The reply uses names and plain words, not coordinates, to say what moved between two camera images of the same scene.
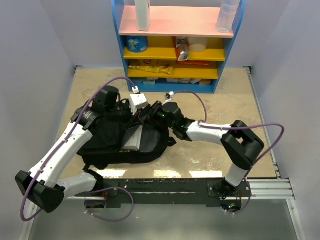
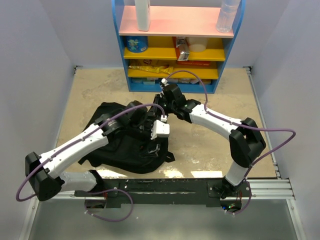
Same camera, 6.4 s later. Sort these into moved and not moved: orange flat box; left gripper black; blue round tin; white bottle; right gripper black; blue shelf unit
Moved: left gripper black; right gripper black
Not moved: blue shelf unit; blue round tin; white bottle; orange flat box
